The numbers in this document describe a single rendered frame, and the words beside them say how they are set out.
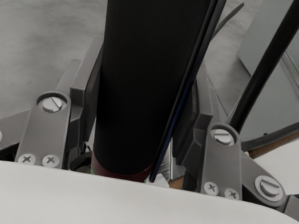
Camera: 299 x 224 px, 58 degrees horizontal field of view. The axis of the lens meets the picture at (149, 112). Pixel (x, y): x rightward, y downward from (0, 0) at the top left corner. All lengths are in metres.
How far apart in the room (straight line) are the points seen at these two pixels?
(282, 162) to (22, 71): 2.34
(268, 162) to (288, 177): 0.05
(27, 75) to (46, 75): 0.15
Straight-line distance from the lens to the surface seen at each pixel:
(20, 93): 2.40
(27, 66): 2.68
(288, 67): 1.43
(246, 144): 0.26
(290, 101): 1.36
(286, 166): 0.56
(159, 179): 0.23
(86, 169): 0.38
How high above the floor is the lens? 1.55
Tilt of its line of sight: 42 degrees down
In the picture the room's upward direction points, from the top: 16 degrees clockwise
